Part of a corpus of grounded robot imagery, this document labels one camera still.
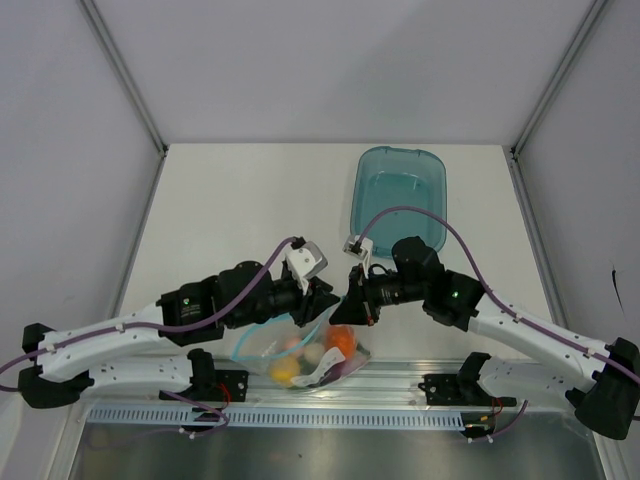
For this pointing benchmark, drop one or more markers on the purple eggplant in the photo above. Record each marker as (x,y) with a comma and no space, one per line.
(338,372)

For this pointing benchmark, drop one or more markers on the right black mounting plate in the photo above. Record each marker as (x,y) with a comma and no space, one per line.
(454,390)

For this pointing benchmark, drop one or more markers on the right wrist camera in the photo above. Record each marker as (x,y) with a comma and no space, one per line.
(360,248)

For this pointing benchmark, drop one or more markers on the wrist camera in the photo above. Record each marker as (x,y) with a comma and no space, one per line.
(304,261)
(360,248)

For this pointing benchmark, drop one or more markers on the white egg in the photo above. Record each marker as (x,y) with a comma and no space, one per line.
(313,353)

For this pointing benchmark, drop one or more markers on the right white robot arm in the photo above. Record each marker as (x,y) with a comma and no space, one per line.
(599,380)

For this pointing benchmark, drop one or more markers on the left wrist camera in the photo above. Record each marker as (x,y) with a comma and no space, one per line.
(304,261)

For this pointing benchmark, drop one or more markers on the teal plastic tub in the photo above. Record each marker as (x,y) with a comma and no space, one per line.
(389,177)

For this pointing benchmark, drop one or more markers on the left aluminium frame post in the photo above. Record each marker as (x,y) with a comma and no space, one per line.
(114,57)

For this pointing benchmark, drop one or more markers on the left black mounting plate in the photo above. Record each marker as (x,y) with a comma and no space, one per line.
(231,386)

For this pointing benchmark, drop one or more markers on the aluminium frame post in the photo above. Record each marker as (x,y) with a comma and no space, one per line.
(114,57)
(568,60)

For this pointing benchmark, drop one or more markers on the black mounting plate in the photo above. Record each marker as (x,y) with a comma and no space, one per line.
(231,386)
(454,390)

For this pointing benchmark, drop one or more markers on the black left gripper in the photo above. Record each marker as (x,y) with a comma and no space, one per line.
(314,303)

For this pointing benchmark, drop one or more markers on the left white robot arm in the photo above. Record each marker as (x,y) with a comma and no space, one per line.
(157,351)

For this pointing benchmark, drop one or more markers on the right aluminium frame post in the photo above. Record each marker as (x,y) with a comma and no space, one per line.
(568,60)

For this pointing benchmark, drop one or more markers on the orange tomato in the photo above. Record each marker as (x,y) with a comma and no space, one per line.
(343,338)

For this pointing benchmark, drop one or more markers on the white slotted cable duct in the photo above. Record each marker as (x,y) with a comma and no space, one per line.
(414,420)

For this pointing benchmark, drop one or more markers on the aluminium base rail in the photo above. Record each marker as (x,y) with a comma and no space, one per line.
(400,385)

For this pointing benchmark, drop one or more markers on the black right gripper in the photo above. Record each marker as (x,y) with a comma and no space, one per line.
(353,310)

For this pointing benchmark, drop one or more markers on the yellow lemon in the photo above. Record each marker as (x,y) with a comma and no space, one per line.
(283,370)

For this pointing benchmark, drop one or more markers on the clear zip top bag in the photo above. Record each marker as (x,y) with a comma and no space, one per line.
(261,344)

